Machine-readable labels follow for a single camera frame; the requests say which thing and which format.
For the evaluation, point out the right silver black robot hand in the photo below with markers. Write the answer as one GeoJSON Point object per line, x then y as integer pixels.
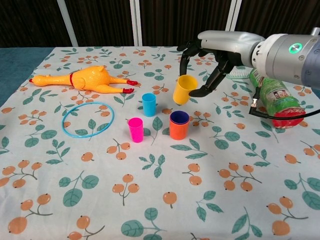
{"type": "Point", "coordinates": [230, 42]}

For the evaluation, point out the yellow plastic cup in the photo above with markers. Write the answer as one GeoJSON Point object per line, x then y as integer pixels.
{"type": "Point", "coordinates": [182, 92]}

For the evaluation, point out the dark blue plastic cup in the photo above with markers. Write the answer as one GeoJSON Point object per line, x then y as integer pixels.
{"type": "Point", "coordinates": [178, 117]}

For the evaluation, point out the light blue plastic cup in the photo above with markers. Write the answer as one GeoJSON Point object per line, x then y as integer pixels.
{"type": "Point", "coordinates": [149, 107]}

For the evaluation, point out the pink plastic cup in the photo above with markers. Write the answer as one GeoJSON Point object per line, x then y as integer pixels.
{"type": "Point", "coordinates": [136, 132]}

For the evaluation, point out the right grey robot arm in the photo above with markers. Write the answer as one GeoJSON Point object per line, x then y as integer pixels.
{"type": "Point", "coordinates": [287, 55]}

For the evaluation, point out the white bristle green brush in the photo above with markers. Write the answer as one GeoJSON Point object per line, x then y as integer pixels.
{"type": "Point", "coordinates": [240, 74]}

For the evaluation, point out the green bottle red cap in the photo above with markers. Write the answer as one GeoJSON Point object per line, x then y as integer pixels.
{"type": "Point", "coordinates": [280, 97]}

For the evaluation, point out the orange plastic cup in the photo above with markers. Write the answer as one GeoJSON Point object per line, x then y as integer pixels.
{"type": "Point", "coordinates": [178, 132]}

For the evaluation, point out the yellow rubber chicken toy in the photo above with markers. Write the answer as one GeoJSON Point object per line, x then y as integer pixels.
{"type": "Point", "coordinates": [92, 77]}

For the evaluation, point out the floral print tablecloth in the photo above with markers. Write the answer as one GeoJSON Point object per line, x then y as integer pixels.
{"type": "Point", "coordinates": [160, 200]}

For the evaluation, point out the white partition post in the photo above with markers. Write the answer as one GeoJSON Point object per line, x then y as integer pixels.
{"type": "Point", "coordinates": [231, 17]}
{"type": "Point", "coordinates": [136, 22]}
{"type": "Point", "coordinates": [66, 22]}

